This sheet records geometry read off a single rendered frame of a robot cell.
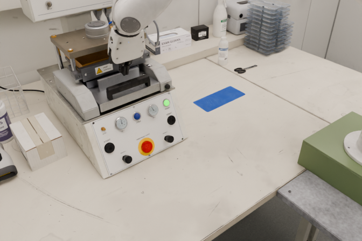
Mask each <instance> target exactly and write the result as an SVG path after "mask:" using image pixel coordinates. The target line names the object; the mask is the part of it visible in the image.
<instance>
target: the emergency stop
mask: <svg viewBox="0 0 362 241"><path fill-rule="evenodd" d="M141 149H142V151H143V152H145V153H149V152H150V151H151V150H152V143H151V142H150V141H145V142H143V143H142V146H141Z"/></svg>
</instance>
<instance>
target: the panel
mask: <svg viewBox="0 0 362 241"><path fill-rule="evenodd" d="M165 100H168V101H169V105H168V106H165V105H164V101H165ZM150 104H155V105H157V106H158V114H157V115H155V116H150V115H148V113H147V107H148V106H149V105H150ZM135 113H139V114H140V115H141V117H140V119H138V120H136V119H135V118H134V114H135ZM171 116H174V117H175V119H176V121H175V123H174V124H170V123H169V121H168V119H169V117H171ZM118 117H124V118H126V120H127V122H128V124H127V126H126V128H125V129H123V130H120V129H117V128H116V127H115V120H116V119H117V118H118ZM90 124H91V126H92V129H93V132H94V135H95V137H96V141H97V143H98V146H99V149H100V152H101V154H102V157H103V160H104V162H105V165H106V169H107V171H108V174H109V176H112V175H114V174H116V173H118V172H120V171H122V170H124V169H126V168H128V167H130V166H132V165H134V164H136V163H138V162H140V161H142V160H144V159H146V158H148V157H150V156H152V155H154V154H156V153H158V152H160V151H162V150H164V149H166V148H168V147H170V146H172V145H174V144H176V143H178V142H180V141H182V140H184V136H183V133H182V129H181V127H180V123H179V119H178V116H177V112H176V108H175V105H174V102H173V99H172V95H171V92H170V91H168V92H166V93H163V94H161V95H158V96H156V97H153V98H151V99H148V100H146V101H143V102H141V103H138V104H135V105H133V106H130V107H128V108H125V109H123V110H120V111H117V112H115V113H113V114H110V115H108V116H104V117H102V118H99V119H97V120H94V121H92V122H90ZM167 135H170V136H173V137H174V141H173V142H172V143H168V142H167V141H165V140H164V137H165V136H167ZM145 141H150V142H151V143H152V150H151V151H150V152H149V153H145V152H143V151H142V149H141V146H142V143H143V142H145ZM107 144H113V145H114V150H113V151H112V152H110V153H109V152H107V151H106V145H107ZM124 155H129V156H131V157H132V162H131V163H129V164H127V163H125V162H124V161H123V160H122V158H123V156H124Z"/></svg>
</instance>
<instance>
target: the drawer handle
mask: <svg viewBox="0 0 362 241"><path fill-rule="evenodd" d="M144 83H145V85H146V86H147V87H149V86H151V85H150V77H149V75H148V74H144V75H142V76H139V77H136V78H133V79H130V80H127V81H124V82H121V83H118V84H115V85H113V86H110V87H107V88H106V93H107V98H108V99H109V100H110V101H111V100H113V94H117V93H119V92H122V91H125V90H127V89H130V88H133V87H136V86H139V85H141V84H144Z"/></svg>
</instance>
